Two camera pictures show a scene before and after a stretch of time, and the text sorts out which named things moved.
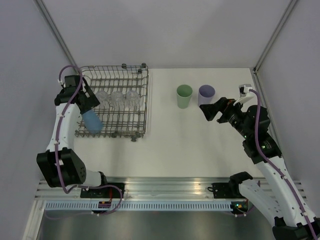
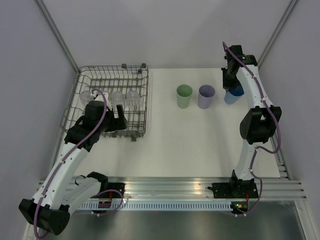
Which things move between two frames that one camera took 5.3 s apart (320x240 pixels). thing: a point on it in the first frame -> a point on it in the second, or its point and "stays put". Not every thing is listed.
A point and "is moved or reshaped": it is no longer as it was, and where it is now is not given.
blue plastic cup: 93,123 is moved or reshaped
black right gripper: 210,110 -> 226,85
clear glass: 133,98 stays put
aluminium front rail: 139,189 stays put
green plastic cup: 184,92 stays put
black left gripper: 91,101 -> 117,123
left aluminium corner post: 44,11 stays put
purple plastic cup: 205,94 stays put
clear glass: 117,99 stays put
